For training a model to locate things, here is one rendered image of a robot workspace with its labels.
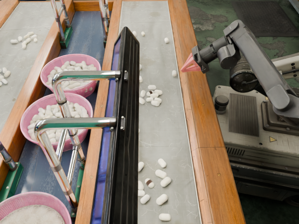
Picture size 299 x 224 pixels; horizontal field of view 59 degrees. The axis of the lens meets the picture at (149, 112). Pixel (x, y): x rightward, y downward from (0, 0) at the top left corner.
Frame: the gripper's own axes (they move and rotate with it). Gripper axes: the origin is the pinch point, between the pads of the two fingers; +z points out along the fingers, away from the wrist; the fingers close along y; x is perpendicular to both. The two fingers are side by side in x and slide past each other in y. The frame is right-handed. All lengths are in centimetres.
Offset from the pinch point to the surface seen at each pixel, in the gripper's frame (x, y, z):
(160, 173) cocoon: 1.3, 40.1, 13.8
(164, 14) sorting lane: 8, -73, 11
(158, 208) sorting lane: 2, 51, 16
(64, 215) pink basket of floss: -15, 53, 37
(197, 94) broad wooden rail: 11.6, 3.3, 1.4
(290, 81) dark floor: 139, -96, -30
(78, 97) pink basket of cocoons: -19.3, 4.9, 39.1
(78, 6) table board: -26, -91, 58
